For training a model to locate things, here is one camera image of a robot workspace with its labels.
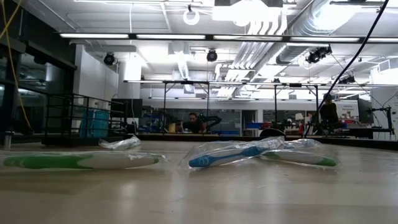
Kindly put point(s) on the green white toothbrush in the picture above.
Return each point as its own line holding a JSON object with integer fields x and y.
{"x": 93, "y": 161}
{"x": 121, "y": 143}
{"x": 298, "y": 158}

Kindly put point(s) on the black lab robot arm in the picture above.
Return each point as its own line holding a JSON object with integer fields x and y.
{"x": 214, "y": 119}

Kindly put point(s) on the person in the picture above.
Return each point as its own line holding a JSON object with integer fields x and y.
{"x": 192, "y": 121}
{"x": 329, "y": 113}

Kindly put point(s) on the black box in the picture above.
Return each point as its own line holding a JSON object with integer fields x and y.
{"x": 130, "y": 108}

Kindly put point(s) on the long light strip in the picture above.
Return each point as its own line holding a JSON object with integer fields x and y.
{"x": 171, "y": 36}

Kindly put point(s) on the black computer monitor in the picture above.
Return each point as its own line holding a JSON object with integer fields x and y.
{"x": 364, "y": 112}

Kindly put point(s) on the black aluminium table frame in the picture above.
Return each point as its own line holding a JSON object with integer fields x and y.
{"x": 217, "y": 137}

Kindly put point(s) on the black workstation frame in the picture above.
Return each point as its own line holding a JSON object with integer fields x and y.
{"x": 295, "y": 85}
{"x": 186, "y": 82}

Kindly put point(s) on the silver ventilation duct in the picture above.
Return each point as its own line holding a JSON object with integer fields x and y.
{"x": 298, "y": 46}

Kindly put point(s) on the black camera cluster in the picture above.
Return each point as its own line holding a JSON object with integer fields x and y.
{"x": 317, "y": 55}

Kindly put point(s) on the small silver metal post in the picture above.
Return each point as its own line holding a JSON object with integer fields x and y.
{"x": 7, "y": 141}

